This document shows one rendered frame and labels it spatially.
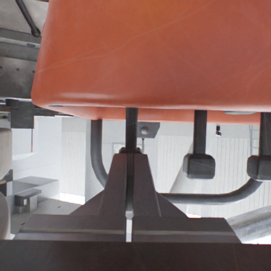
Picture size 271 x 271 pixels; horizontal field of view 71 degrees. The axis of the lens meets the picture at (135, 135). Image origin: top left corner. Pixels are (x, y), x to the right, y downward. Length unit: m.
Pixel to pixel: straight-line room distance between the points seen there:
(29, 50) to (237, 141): 12.98
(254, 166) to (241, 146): 13.45
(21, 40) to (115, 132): 2.34
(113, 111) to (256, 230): 0.75
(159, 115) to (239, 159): 13.52
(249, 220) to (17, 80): 1.25
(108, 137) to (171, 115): 3.18
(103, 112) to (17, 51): 1.17
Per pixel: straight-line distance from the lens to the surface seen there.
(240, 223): 0.85
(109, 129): 3.36
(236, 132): 13.51
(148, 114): 0.20
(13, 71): 1.24
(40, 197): 4.01
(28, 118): 1.31
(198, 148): 0.16
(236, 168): 13.75
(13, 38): 1.31
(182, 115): 0.21
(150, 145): 3.12
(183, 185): 0.53
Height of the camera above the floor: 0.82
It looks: 2 degrees up
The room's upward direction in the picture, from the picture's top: 178 degrees counter-clockwise
